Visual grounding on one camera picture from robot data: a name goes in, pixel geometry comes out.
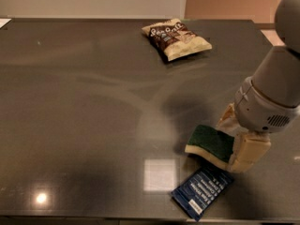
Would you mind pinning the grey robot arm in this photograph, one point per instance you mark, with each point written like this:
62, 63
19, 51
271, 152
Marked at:
278, 76

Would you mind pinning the blue rxbar blueberry wrapper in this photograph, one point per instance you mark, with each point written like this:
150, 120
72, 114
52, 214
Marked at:
201, 189

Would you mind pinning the brown and cream chip bag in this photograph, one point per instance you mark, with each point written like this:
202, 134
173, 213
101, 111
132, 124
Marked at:
174, 39

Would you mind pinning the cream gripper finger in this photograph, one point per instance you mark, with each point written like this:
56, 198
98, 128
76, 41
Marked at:
228, 122
248, 148

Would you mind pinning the green and yellow sponge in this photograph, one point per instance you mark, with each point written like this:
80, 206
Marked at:
213, 145

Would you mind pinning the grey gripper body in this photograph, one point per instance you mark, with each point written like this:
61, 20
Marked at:
262, 112

